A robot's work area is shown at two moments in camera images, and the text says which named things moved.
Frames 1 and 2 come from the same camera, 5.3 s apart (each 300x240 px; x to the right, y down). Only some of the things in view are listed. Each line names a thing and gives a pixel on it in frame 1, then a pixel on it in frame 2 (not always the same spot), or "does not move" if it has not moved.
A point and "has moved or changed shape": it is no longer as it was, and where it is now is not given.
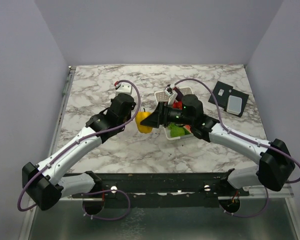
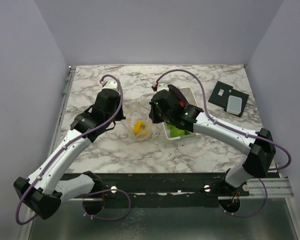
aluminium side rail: x=70 y=73 does not move
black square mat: x=222 y=92 does not move
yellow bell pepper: x=140 y=116 has moved or changed shape
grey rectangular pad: x=234 y=105 does not move
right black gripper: x=157 y=118 -> x=154 y=119
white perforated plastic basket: x=161 y=97 does not move
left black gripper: x=129 y=116 -> x=120 y=116
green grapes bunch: x=176 y=131 does not move
